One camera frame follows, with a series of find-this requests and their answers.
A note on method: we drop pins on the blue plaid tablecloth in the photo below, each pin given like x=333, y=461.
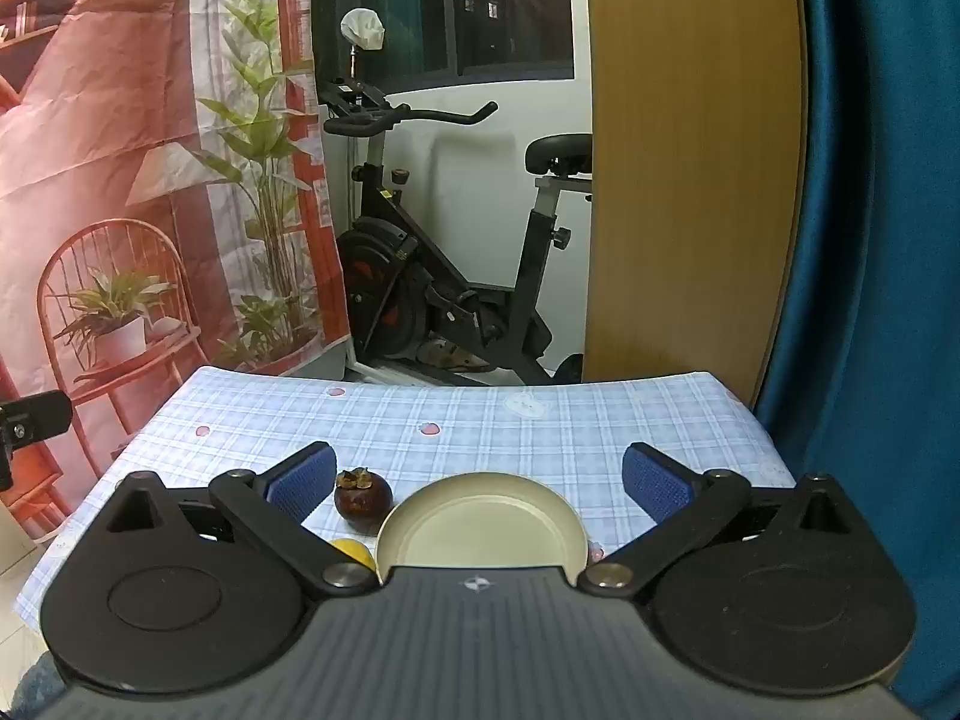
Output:
x=487, y=427

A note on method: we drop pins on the black exercise bike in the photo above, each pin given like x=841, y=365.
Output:
x=450, y=292

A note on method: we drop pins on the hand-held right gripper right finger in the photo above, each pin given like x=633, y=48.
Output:
x=656, y=491

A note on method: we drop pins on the window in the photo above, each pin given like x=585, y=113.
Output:
x=450, y=7

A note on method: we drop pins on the wooden door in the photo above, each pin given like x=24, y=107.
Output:
x=690, y=165

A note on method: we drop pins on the printed wall backdrop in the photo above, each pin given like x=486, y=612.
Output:
x=112, y=127

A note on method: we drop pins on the dark purple mangosteen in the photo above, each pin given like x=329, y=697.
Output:
x=362, y=504

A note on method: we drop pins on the beige plate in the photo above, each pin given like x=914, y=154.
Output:
x=480, y=525

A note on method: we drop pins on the yellow lemon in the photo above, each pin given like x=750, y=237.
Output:
x=352, y=551

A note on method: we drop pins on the white cloth cap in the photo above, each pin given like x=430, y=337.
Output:
x=362, y=28

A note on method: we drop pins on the blue curtain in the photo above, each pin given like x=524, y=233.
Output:
x=877, y=240

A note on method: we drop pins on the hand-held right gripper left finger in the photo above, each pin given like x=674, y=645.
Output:
x=300, y=481

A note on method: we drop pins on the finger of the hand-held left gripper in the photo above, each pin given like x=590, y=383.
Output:
x=30, y=416

